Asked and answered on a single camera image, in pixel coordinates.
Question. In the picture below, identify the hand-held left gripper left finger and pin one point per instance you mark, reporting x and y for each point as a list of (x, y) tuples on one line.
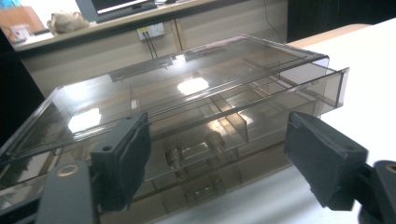
[(124, 161)]

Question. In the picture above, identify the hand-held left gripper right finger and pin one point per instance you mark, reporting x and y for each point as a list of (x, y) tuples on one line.
[(323, 161)]

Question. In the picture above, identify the smoky acrylic drawer organizer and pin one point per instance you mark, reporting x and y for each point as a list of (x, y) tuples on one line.
[(155, 90)]

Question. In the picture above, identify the smoky acrylic drawer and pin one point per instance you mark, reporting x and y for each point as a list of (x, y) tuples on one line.
[(202, 193), (236, 121)]

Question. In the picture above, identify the beige wooden counter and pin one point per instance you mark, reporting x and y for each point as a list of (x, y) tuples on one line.
[(93, 59)]

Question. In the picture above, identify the beige bag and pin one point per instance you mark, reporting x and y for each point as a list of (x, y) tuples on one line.
[(67, 22)]

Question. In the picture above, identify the black computer monitor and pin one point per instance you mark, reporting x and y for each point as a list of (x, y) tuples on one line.
[(109, 3)]

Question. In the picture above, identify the small white box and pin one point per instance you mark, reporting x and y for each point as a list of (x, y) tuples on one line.
[(19, 31)]

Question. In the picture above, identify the cardboard box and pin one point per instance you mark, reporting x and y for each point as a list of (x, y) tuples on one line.
[(21, 17)]

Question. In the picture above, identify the white wall socket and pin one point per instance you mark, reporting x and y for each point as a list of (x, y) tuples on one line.
[(151, 31)]

